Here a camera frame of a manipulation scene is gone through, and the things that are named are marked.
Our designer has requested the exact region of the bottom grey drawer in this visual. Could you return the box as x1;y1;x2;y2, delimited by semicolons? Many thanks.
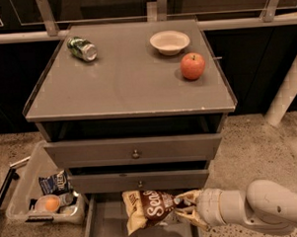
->
85;192;202;237

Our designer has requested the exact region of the clear plastic bin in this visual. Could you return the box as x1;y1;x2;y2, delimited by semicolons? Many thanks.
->
5;141;85;224

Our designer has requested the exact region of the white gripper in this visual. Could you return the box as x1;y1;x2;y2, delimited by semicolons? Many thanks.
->
174;188;225;230

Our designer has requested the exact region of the top grey drawer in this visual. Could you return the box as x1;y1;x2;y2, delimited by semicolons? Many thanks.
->
44;133;221;169

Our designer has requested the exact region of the metal railing frame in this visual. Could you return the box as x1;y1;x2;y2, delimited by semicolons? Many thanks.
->
0;0;297;43

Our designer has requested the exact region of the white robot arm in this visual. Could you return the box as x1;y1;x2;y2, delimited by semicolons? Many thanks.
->
178;115;297;237

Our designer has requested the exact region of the blue chip bag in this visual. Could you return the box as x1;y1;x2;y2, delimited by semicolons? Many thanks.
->
38;171;71;196

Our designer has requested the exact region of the grey drawer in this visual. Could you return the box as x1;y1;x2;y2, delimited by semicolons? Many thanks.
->
44;133;221;169
69;162;209;194
85;192;202;237

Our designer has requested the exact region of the middle grey drawer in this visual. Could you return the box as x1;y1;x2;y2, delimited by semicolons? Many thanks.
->
69;162;209;194

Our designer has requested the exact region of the white paper bowl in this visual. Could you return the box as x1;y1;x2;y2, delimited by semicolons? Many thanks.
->
150;31;190;56

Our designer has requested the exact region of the grey drawer cabinet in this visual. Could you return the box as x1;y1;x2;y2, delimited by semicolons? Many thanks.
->
18;17;240;145

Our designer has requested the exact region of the green soda can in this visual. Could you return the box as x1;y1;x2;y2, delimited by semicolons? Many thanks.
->
66;37;98;62

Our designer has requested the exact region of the orange fruit cup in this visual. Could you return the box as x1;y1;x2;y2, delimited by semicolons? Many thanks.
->
35;195;60;212

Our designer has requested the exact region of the red apple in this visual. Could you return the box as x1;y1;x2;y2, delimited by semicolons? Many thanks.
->
180;52;205;80

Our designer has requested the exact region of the brown chip bag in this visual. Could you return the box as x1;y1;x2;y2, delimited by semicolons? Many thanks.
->
122;191;179;235

